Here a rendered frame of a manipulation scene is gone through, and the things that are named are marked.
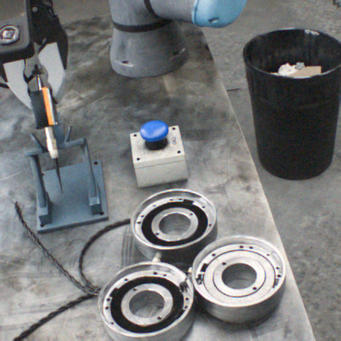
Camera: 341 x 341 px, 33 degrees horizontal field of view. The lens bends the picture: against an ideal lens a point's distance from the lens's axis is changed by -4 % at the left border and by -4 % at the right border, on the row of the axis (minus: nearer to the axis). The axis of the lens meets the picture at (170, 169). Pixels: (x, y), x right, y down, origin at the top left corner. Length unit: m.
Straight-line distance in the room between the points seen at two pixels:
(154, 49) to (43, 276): 0.49
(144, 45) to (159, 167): 0.31
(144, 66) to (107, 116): 0.13
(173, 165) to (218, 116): 0.17
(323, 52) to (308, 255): 0.69
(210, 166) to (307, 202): 1.13
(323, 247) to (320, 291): 0.17
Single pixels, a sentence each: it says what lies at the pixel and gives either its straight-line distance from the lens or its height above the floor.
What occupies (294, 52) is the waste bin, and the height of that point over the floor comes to 0.34.
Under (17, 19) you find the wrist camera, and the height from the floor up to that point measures 1.10.
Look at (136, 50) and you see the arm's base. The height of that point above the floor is 0.85.
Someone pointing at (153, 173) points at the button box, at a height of 0.82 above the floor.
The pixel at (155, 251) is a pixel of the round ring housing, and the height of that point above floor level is 0.83.
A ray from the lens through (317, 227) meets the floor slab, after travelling 1.89.
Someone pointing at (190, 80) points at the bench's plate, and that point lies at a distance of 1.06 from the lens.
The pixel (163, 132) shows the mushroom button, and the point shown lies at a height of 0.87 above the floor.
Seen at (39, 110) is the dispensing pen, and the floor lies 0.96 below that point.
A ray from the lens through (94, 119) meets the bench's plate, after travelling 1.00.
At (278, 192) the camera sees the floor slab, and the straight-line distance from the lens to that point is 2.00.
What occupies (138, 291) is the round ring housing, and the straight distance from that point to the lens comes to 0.67.
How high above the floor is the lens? 1.34
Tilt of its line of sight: 39 degrees down
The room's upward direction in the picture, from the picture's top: 9 degrees counter-clockwise
